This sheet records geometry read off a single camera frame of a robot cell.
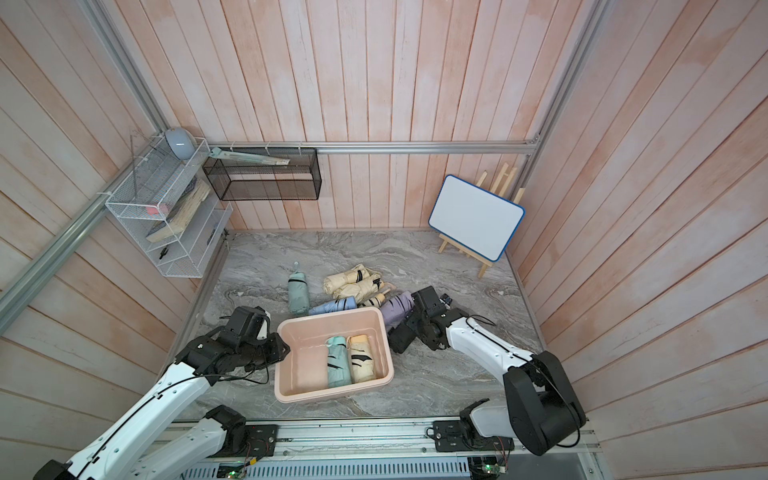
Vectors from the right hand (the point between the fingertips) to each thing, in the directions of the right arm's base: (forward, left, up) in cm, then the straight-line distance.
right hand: (412, 323), depth 90 cm
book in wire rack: (+16, +64, +30) cm, 73 cm away
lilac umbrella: (+5, +5, -1) cm, 8 cm away
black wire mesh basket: (+46, +61, +20) cm, 79 cm away
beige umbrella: (-11, +15, 0) cm, 19 cm away
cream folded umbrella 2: (+12, +16, +1) cm, 20 cm away
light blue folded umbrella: (+5, +24, +2) cm, 25 cm away
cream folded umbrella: (+17, +20, +1) cm, 26 cm away
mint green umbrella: (+12, +38, -1) cm, 40 cm away
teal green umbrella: (-12, +22, -1) cm, 25 cm away
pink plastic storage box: (-16, +31, -1) cm, 35 cm away
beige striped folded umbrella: (+8, +11, 0) cm, 14 cm away
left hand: (-13, +35, +7) cm, 38 cm away
